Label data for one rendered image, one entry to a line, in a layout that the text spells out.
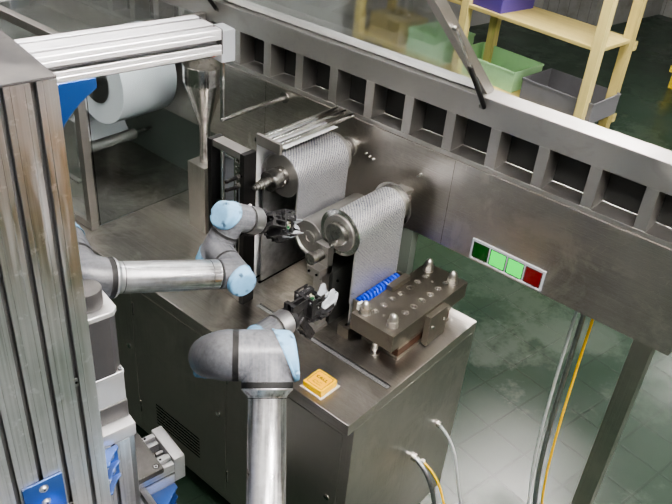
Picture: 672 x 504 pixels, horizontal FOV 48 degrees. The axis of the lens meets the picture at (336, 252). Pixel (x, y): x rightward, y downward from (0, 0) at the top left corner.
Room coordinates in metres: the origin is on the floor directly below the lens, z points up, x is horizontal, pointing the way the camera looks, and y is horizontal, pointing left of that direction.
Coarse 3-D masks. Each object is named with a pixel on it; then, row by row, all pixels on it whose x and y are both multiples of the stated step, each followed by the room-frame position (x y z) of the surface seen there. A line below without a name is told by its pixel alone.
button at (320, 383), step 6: (318, 372) 1.65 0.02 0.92; (324, 372) 1.65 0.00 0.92; (306, 378) 1.62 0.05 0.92; (312, 378) 1.62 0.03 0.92; (318, 378) 1.63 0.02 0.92; (324, 378) 1.63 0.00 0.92; (330, 378) 1.63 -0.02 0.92; (306, 384) 1.61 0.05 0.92; (312, 384) 1.60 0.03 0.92; (318, 384) 1.60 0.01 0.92; (324, 384) 1.60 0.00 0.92; (330, 384) 1.61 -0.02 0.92; (336, 384) 1.62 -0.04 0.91; (312, 390) 1.59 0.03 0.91; (318, 390) 1.58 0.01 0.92; (324, 390) 1.58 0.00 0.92; (330, 390) 1.60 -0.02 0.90
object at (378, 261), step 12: (384, 240) 1.98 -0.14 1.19; (396, 240) 2.03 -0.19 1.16; (360, 252) 1.88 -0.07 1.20; (372, 252) 1.93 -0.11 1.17; (384, 252) 1.98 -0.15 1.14; (396, 252) 2.04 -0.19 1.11; (360, 264) 1.89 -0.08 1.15; (372, 264) 1.94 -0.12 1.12; (384, 264) 1.99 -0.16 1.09; (396, 264) 2.05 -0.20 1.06; (360, 276) 1.90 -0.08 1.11; (372, 276) 1.95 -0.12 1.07; (384, 276) 2.00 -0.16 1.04; (360, 288) 1.90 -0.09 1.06
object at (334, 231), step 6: (336, 222) 1.90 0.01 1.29; (330, 228) 1.90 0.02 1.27; (336, 228) 1.88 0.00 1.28; (342, 228) 1.88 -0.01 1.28; (330, 234) 1.89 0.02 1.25; (336, 234) 1.88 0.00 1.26; (342, 234) 1.87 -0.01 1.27; (330, 240) 1.89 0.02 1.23; (342, 240) 1.87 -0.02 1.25; (336, 246) 1.88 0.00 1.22
